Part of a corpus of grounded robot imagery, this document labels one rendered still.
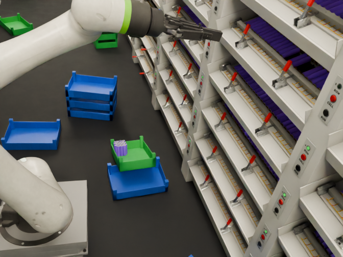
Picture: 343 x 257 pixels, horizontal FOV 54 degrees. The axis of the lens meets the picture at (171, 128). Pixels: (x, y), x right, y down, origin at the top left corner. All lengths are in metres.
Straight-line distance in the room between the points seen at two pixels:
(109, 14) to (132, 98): 1.69
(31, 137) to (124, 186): 0.69
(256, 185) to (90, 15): 0.83
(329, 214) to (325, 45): 0.45
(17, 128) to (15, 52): 1.39
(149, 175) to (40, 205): 1.03
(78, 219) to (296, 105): 0.86
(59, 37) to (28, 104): 1.57
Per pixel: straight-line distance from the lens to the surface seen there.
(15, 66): 0.95
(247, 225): 1.42
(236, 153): 1.39
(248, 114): 1.27
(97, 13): 0.87
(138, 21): 0.90
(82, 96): 2.23
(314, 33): 0.98
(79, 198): 1.39
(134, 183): 1.89
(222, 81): 1.44
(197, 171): 1.82
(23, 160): 1.21
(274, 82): 1.09
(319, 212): 1.03
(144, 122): 2.30
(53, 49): 0.97
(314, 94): 1.04
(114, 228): 1.72
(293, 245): 1.18
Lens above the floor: 1.43
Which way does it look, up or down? 39 degrees down
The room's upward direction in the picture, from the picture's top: 8 degrees clockwise
